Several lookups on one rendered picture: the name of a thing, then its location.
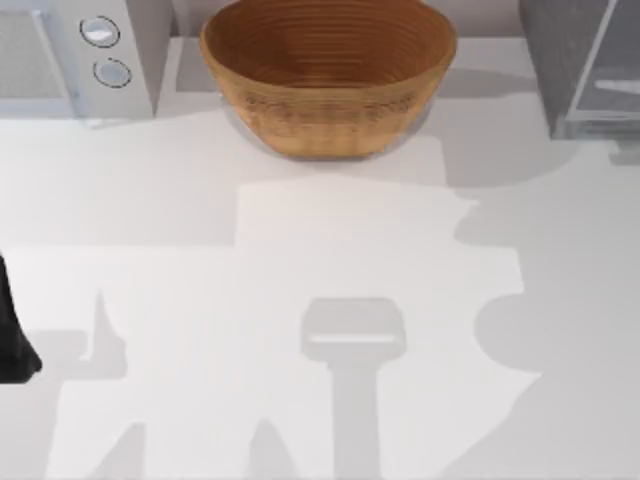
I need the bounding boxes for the brown woven basket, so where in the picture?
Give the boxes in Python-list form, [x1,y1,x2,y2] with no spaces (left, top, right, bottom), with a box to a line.
[199,0,459,162]

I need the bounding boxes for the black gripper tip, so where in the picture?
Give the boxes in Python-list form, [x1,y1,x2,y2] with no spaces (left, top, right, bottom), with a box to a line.
[0,254,44,386]

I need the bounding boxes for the round microwave knob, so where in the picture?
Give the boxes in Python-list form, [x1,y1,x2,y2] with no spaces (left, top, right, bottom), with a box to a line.
[79,15,122,49]
[92,56,134,90]

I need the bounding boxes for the pale microwave oven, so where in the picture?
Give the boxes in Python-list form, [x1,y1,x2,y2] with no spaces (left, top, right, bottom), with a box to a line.
[0,0,177,120]

